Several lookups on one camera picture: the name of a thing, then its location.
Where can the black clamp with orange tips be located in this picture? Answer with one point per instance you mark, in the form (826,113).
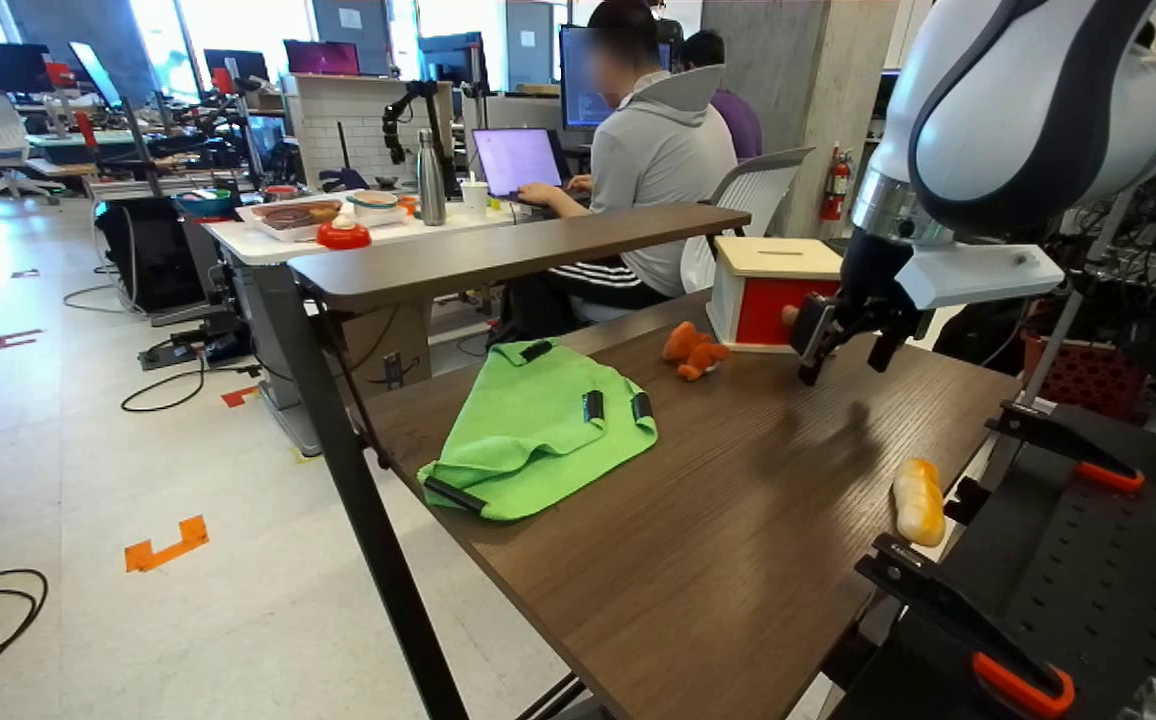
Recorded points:
(948,610)
(1048,430)

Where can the toy bread roll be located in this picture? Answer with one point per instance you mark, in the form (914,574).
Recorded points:
(918,503)

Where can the red and white lid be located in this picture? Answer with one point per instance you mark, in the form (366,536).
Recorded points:
(343,236)

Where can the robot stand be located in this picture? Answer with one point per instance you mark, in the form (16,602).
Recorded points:
(1088,580)

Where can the red fire extinguisher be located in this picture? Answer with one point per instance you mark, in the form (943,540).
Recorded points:
(836,190)

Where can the grey office chair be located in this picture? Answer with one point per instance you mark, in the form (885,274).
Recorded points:
(753,195)

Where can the monitor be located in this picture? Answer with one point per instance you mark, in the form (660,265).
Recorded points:
(578,95)

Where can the white table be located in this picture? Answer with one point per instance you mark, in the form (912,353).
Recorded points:
(258,245)

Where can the black bin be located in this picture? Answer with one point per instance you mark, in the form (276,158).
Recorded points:
(153,250)

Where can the white bowl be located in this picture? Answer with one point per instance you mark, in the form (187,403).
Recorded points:
(373,203)

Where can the green cloth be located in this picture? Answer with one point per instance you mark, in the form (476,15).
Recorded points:
(528,440)

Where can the steel bottle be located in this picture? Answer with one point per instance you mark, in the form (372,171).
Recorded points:
(430,180)

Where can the black clip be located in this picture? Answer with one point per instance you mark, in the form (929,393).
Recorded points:
(593,406)
(642,406)
(455,496)
(537,350)

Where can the orange plush toy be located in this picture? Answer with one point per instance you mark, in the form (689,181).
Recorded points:
(693,350)

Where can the red plastic basket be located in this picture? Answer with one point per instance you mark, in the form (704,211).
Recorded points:
(1083,378)

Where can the white paper cup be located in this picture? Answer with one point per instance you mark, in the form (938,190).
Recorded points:
(475,200)

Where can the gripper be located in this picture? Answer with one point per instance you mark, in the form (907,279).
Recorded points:
(873,280)

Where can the red drawer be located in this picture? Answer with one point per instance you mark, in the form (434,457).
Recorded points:
(763,315)

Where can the white tray with dishes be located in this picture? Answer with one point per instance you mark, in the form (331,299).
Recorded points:
(288,215)

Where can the brown wooden shelf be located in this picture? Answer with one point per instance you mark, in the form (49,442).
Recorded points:
(498,255)

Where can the wooden drawer knob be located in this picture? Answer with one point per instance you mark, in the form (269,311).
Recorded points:
(789,316)

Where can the open laptop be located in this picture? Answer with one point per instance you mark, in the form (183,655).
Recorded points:
(516,160)

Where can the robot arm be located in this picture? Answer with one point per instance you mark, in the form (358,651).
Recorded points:
(988,110)

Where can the person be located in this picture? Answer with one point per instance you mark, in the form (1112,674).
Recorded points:
(658,170)
(738,115)

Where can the wooden chest with red drawer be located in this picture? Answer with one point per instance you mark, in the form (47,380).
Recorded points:
(768,260)

